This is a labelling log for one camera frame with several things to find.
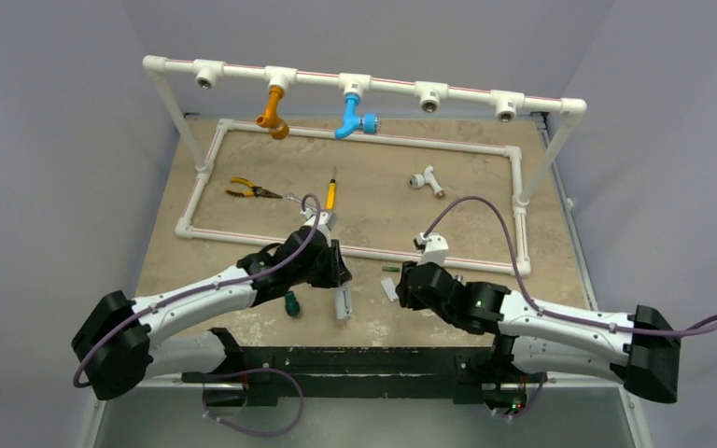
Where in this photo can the white remote control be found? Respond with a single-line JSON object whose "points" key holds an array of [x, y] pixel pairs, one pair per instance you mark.
{"points": [[343, 302]]}

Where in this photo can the green stubby screwdriver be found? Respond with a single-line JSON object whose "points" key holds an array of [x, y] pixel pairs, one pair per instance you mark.
{"points": [[292, 306]]}

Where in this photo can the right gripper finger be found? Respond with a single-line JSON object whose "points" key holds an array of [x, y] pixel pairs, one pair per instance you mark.
{"points": [[407, 299], [410, 269]]}

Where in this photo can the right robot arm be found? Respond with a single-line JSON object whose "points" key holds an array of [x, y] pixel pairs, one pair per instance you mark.
{"points": [[638, 350]]}

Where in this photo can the yellow handled pliers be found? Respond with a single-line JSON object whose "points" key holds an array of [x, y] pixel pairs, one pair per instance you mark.
{"points": [[250, 190]]}

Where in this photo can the yellow screwdriver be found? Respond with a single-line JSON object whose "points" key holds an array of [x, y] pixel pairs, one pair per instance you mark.
{"points": [[331, 194]]}

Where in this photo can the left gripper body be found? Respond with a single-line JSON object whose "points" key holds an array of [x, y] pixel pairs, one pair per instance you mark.
{"points": [[314, 275]]}

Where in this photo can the white PVC pipe frame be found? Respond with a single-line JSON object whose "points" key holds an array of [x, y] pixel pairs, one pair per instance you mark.
{"points": [[505, 106]]}

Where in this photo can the silver wrench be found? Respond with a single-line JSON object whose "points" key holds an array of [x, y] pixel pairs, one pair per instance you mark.
{"points": [[292, 197]]}

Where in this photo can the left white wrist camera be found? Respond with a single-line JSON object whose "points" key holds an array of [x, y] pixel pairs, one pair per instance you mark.
{"points": [[323, 221]]}

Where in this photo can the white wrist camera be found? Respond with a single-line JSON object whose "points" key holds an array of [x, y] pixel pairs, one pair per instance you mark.
{"points": [[432, 247], [323, 221]]}

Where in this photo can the aluminium rail frame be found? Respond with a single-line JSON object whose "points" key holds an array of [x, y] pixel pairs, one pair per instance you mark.
{"points": [[126, 341]]}

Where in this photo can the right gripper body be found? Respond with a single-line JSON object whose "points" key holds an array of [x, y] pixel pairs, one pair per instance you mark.
{"points": [[408, 285]]}

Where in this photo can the white plastic faucet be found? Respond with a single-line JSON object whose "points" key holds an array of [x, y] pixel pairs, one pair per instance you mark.
{"points": [[427, 178]]}

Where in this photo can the orange plastic faucet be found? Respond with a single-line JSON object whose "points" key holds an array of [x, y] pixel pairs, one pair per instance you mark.
{"points": [[269, 119]]}

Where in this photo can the blue plastic faucet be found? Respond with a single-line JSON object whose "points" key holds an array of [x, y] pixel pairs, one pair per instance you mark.
{"points": [[352, 121]]}

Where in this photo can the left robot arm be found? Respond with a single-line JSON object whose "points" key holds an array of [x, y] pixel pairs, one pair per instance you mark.
{"points": [[124, 341]]}

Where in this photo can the white battery cover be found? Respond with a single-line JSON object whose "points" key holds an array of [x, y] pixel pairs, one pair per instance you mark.
{"points": [[389, 289]]}

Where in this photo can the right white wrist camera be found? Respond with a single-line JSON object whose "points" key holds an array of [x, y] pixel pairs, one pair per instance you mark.
{"points": [[432, 247]]}

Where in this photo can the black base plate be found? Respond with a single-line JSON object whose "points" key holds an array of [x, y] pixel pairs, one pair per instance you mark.
{"points": [[464, 375]]}

